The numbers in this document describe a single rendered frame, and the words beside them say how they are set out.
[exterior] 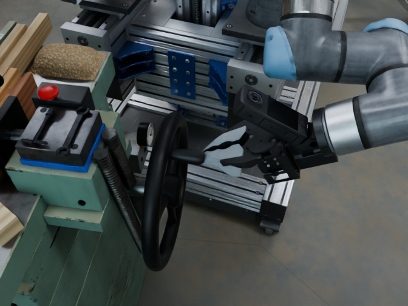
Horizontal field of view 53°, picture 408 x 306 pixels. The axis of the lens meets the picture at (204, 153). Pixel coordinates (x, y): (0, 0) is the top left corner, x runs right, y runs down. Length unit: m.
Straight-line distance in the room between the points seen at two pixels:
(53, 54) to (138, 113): 0.92
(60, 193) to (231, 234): 1.06
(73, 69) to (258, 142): 0.42
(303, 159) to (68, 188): 0.36
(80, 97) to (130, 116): 1.11
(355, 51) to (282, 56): 0.10
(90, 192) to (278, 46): 0.35
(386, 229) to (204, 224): 0.72
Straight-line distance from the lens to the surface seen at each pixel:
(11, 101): 0.70
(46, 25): 0.99
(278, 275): 1.57
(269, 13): 1.10
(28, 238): 0.68
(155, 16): 1.34
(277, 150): 0.60
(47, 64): 0.88
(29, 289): 0.73
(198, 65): 1.27
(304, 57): 0.60
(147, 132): 1.02
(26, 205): 0.68
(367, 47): 0.62
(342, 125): 0.57
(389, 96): 0.58
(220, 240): 1.61
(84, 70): 0.85
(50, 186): 0.65
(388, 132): 0.57
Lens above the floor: 1.43
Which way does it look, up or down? 50 degrees down
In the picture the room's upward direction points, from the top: straight up
